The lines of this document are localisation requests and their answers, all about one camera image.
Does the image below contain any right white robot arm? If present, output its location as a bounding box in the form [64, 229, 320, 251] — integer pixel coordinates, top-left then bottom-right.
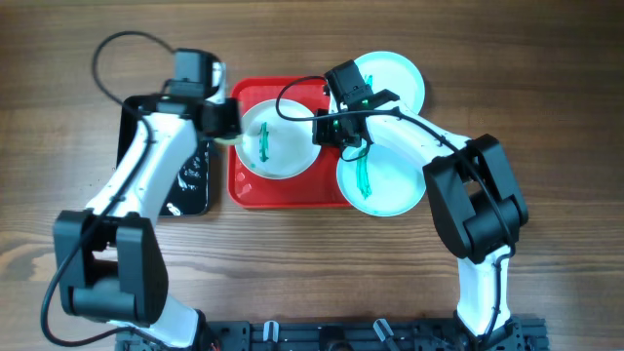
[312, 107, 528, 347]

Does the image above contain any white plate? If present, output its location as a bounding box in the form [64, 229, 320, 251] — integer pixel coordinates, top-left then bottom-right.
[235, 98, 321, 179]
[329, 51, 425, 117]
[336, 144, 426, 216]

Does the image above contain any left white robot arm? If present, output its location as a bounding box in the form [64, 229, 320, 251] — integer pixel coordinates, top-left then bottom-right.
[40, 95, 241, 350]

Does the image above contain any black water tray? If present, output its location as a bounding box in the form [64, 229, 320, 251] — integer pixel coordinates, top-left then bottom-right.
[116, 109, 212, 217]

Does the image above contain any black mounting rail base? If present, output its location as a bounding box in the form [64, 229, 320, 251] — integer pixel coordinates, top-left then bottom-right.
[115, 316, 550, 351]

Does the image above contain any yellow green sponge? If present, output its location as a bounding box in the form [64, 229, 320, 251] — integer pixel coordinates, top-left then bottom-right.
[214, 135, 243, 145]

